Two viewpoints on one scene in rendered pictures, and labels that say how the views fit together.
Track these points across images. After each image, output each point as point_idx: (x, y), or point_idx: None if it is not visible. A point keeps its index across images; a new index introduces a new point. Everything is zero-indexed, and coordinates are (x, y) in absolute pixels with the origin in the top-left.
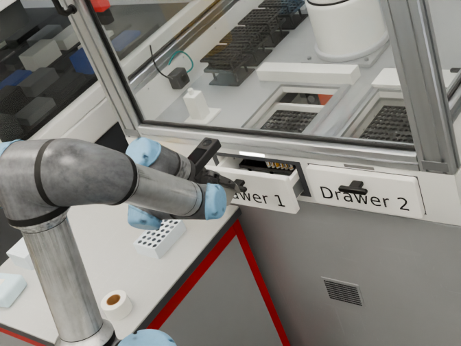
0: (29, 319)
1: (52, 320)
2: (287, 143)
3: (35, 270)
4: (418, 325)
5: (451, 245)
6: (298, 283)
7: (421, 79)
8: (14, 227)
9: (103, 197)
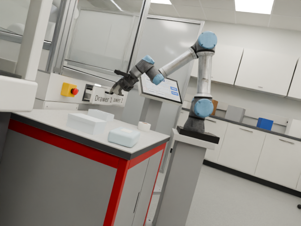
0: (147, 140)
1: (148, 137)
2: (108, 80)
3: (210, 69)
4: None
5: (120, 114)
6: None
7: (133, 65)
8: (214, 54)
9: None
